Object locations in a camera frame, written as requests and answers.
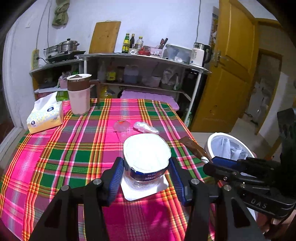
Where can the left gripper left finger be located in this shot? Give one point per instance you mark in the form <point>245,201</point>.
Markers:
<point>60,219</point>

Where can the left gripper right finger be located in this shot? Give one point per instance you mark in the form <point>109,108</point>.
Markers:
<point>233,219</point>

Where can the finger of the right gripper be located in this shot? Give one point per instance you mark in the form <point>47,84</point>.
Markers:
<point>227,163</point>
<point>228,174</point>

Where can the blue white yogurt cup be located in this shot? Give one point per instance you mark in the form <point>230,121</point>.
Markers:
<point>146,159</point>

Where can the translucent trash bag liner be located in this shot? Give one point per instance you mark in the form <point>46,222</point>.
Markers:
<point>228,148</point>

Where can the white round trash bin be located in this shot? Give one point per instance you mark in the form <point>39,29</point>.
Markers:
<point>210,138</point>

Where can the green bottle on floor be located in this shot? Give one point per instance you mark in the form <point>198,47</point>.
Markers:
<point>188,120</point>

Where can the yellow wooden door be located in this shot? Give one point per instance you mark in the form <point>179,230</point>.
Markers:
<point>228,87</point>

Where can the pink plaid tablecloth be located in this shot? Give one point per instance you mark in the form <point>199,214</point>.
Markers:
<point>77,152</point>

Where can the crumpled clear plastic wrap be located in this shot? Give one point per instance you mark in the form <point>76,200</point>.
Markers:
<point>144,128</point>

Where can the pink lidded storage box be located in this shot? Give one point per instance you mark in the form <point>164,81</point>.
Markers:
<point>128,94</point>

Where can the pink bucket on shelf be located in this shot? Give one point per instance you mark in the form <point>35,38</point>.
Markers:
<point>154,81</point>

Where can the white yellow tissue pack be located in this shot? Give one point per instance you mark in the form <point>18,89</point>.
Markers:
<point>47,113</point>

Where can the white electric kettle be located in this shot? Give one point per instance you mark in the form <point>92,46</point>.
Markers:
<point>201,54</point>

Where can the clear plastic container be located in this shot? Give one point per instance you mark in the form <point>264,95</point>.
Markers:
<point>177,53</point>

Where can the pink utensil holder box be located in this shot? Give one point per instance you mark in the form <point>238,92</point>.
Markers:
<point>156,52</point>

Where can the pink brown jug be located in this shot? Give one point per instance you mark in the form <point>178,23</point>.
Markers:
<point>78,87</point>

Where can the white metal shelf unit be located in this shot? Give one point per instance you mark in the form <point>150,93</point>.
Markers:
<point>177,78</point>

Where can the yellow label bottle on shelf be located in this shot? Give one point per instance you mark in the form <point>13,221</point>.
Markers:
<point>111,73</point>

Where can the clear capped bottle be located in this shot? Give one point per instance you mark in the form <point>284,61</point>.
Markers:
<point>139,43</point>

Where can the dark soy sauce bottle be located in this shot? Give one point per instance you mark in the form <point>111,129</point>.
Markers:
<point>131,42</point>

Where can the green sauce bottle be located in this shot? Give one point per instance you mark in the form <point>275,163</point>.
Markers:
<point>126,44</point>

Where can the black induction cooker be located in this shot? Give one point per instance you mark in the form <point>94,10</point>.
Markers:
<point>64,56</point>

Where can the yellow power strip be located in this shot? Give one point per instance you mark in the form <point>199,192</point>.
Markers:
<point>35,59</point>

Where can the steel cooking pot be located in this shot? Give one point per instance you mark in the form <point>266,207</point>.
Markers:
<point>62,47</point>

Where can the wooden cutting board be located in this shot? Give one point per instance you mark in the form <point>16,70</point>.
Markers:
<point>104,37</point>

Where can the green cloth hanging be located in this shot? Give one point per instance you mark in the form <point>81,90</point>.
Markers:
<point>60,14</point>

